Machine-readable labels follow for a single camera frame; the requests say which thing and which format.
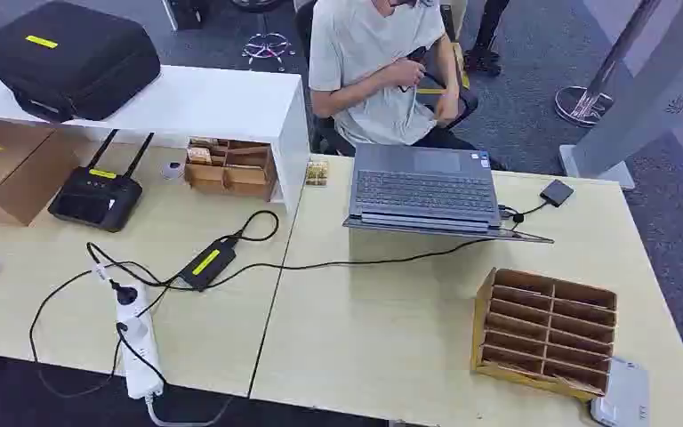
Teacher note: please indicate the stack of printed cards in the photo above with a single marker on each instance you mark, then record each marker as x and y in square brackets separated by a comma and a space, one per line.
[317, 174]

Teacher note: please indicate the grey laptop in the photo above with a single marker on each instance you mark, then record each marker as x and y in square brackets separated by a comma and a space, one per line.
[424, 191]

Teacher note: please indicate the small wooden organiser box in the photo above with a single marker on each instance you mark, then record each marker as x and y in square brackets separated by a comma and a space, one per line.
[235, 177]

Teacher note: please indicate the black power adapter, yellow label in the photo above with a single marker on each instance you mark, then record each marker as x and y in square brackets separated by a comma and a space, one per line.
[207, 264]

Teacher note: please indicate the seated person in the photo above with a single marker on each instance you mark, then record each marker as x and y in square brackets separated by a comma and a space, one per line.
[371, 53]

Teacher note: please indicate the small white round device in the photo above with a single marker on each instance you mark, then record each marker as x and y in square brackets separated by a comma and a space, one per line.
[172, 170]

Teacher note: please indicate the white desk shelf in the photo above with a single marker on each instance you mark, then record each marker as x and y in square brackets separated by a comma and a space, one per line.
[200, 100]

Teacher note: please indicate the stool with chrome base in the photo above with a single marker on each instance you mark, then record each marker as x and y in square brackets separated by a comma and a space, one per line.
[268, 47]

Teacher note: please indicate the black external drive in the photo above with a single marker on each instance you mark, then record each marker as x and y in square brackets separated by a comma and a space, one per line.
[556, 193]

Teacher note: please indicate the standing person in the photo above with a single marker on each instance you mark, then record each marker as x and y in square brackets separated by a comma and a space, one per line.
[486, 35]

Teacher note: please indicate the wooden slotted card box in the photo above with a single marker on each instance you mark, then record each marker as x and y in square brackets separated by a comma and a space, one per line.
[545, 330]

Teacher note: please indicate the black router with antennas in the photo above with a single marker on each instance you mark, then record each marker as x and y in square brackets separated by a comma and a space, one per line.
[94, 199]

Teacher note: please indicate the white power strip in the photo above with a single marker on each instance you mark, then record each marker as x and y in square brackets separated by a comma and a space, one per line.
[140, 359]

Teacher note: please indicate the black cabinet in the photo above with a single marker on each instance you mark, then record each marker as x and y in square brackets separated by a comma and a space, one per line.
[188, 13]

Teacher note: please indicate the black carrying case, yellow label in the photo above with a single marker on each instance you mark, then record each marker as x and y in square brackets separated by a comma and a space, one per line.
[76, 65]

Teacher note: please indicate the grey standing kiosk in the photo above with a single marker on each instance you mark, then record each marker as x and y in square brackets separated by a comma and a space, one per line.
[642, 100]

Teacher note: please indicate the brown cardboard box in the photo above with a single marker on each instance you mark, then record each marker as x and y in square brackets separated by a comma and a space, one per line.
[17, 171]

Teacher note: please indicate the chrome stanchion post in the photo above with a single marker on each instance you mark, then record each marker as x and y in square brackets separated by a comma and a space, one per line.
[583, 105]

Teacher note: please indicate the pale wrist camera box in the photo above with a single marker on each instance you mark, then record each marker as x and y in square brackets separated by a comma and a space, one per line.
[623, 398]

